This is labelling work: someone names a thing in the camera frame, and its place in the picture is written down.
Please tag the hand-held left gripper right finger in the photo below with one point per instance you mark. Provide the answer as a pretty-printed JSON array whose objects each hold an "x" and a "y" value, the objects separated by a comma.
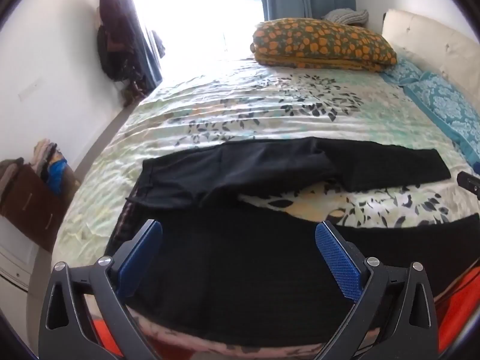
[{"x": 337, "y": 258}]

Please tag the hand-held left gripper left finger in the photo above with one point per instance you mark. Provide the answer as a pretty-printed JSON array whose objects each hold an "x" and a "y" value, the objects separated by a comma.
[{"x": 140, "y": 255}]

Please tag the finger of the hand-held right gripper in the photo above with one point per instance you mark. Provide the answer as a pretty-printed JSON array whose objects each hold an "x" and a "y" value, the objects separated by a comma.
[{"x": 470, "y": 183}]

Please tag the black pants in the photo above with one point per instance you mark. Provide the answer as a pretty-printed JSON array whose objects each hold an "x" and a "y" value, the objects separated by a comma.
[{"x": 243, "y": 262}]

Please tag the teal patterned pillow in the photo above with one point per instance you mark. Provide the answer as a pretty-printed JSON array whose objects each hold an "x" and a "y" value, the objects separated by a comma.
[{"x": 438, "y": 97}]

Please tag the basket with blue cloth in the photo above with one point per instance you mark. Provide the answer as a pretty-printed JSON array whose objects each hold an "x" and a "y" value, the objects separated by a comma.
[{"x": 56, "y": 174}]

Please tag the brown drawer cabinet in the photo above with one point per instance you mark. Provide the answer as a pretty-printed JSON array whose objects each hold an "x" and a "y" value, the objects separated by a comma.
[{"x": 33, "y": 202}]

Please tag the stack of folded clothes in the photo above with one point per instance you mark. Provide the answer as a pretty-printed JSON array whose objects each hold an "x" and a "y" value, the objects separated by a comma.
[{"x": 43, "y": 153}]

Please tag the cream padded headboard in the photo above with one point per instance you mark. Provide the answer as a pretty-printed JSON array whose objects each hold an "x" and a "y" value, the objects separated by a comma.
[{"x": 431, "y": 39}]

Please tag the brown wooden object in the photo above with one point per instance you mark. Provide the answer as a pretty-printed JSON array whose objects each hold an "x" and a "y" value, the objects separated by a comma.
[{"x": 134, "y": 90}]

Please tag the floral bed sheet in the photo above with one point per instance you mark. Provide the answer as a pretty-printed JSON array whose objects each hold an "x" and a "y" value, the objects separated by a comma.
[{"x": 262, "y": 101}]

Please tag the orange floral folded blanket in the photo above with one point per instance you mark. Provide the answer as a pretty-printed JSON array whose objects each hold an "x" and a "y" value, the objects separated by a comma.
[{"x": 322, "y": 43}]

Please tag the grey striped cloth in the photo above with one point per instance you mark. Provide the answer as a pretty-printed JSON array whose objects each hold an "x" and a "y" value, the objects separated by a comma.
[{"x": 347, "y": 15}]

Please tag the dark hanging clothes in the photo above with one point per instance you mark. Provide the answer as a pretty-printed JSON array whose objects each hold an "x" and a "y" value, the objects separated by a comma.
[{"x": 112, "y": 37}]

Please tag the dark curtain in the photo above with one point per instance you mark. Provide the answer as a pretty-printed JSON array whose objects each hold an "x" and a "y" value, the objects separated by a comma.
[{"x": 138, "y": 26}]

